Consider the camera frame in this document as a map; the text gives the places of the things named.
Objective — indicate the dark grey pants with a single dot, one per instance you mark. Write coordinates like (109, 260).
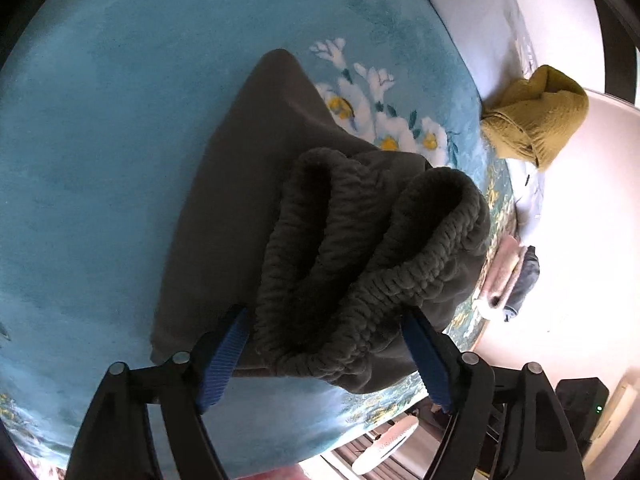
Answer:
(325, 240)

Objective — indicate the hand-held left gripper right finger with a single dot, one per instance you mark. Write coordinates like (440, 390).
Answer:
(430, 365)

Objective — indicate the light blue floral duvet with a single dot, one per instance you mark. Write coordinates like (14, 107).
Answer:
(475, 20)

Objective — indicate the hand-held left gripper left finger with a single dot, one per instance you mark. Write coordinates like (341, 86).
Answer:
(220, 365)

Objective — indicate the mustard yellow knit sweater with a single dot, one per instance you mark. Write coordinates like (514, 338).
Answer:
(540, 115)

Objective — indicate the folded pale pink garment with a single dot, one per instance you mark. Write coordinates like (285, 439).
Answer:
(500, 275)

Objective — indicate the white slipper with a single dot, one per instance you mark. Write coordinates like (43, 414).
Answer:
(390, 442)

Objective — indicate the folded grey garment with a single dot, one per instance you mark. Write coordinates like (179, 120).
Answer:
(527, 275)

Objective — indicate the black box device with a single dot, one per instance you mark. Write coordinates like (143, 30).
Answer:
(580, 405)

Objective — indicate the teal floral bed sheet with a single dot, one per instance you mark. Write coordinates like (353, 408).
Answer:
(100, 160)

